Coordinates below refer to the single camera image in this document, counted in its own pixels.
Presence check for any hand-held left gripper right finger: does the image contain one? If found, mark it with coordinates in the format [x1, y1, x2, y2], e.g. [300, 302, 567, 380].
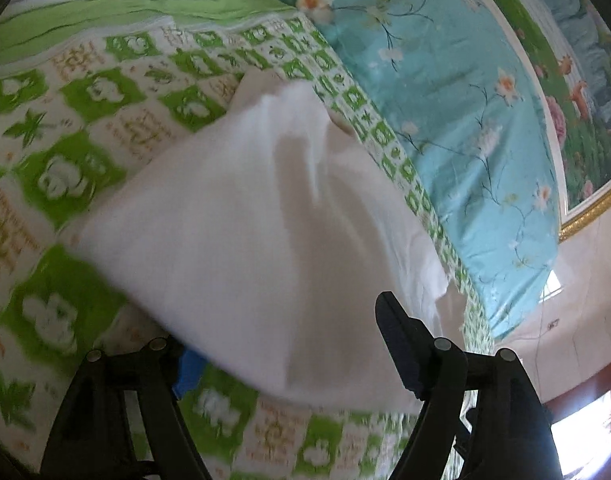
[375, 291, 561, 480]

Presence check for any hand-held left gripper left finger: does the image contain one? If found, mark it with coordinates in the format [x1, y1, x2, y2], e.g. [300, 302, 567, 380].
[40, 337, 211, 480]

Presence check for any white zip hoodie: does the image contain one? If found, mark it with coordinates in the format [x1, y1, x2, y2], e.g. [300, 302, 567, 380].
[78, 69, 470, 417]

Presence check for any wooden door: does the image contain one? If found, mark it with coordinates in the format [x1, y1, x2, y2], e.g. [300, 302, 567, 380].
[538, 357, 611, 480]

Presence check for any blue floral pillow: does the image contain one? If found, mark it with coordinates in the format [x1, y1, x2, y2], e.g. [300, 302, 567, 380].
[277, 0, 570, 342]

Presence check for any green patterned bed sheet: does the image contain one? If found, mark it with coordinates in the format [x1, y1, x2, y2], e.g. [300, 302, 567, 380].
[0, 0, 492, 480]

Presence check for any gold framed wall painting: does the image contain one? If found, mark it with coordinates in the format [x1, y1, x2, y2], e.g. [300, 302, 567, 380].
[453, 0, 611, 245]

